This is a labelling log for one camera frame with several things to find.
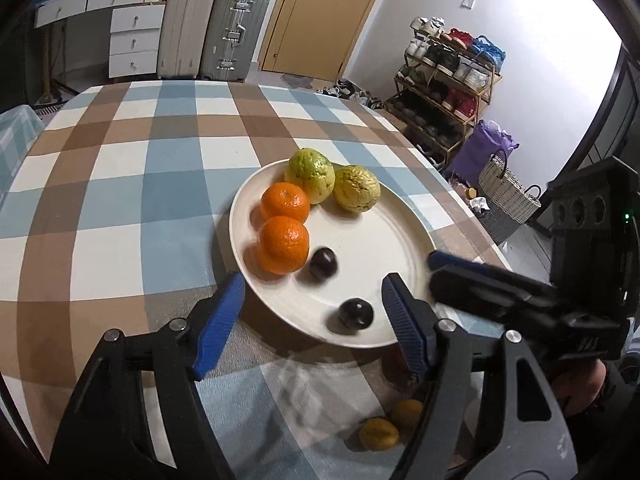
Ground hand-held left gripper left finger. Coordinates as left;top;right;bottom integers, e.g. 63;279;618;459
50;272;246;480

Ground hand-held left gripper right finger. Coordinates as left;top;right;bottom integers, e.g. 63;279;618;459
381;272;578;480

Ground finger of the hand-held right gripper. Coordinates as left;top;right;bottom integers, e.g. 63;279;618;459
429;267;576;331
427;251;551;293

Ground dark purple plum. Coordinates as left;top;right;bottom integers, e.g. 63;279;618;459
336;298;375;332
308;247;338;281

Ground cream round plate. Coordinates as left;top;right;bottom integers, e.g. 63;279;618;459
230;160;437;350

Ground brown longan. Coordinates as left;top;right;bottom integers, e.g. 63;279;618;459
359;417;401;451
391;399;425;431

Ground orange mandarin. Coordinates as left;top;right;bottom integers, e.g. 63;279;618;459
256;216;310;276
260;182;311;224

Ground yellow guava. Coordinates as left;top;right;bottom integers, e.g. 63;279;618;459
332;165;381;213

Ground green guava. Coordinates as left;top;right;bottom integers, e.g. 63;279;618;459
285;148;335;205

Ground person's right hand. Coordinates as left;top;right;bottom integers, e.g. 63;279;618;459
550;362;608;413

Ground dark grey woven basket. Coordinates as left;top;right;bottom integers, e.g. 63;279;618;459
482;207;526;246

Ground white woven basket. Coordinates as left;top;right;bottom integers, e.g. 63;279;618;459
478;150;542;224

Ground purple bag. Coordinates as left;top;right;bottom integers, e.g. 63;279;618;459
447;120;520;186

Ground brown blue checkered tablecloth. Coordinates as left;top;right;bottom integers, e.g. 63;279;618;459
0;80;511;480

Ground wooden shoe rack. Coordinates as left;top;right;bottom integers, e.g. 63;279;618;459
387;27;503;161

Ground scattered pile of sneakers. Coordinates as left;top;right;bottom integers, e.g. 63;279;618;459
320;79;386;111

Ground rows of assorted sneakers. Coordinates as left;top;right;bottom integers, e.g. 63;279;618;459
395;16;506;156

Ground blue mesh bag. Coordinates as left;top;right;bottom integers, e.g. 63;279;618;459
470;35;506;63

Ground yellow wooden door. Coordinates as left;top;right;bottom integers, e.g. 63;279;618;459
258;0;391;75

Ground grey suitcase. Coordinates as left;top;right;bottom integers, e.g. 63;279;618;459
200;0;271;82

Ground beige suitcase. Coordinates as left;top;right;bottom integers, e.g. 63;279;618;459
157;0;219;80

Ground white desk with drawers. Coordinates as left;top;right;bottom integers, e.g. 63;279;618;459
34;0;168;81

